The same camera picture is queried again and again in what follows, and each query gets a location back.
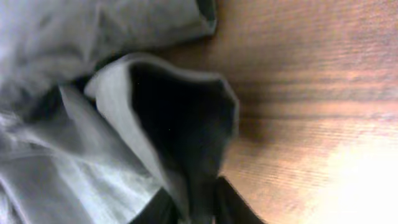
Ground grey shorts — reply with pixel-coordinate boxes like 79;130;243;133
1;0;238;223

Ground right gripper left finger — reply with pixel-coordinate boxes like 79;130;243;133
129;188;180;224

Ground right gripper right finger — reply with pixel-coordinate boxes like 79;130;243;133
213;176;266;224

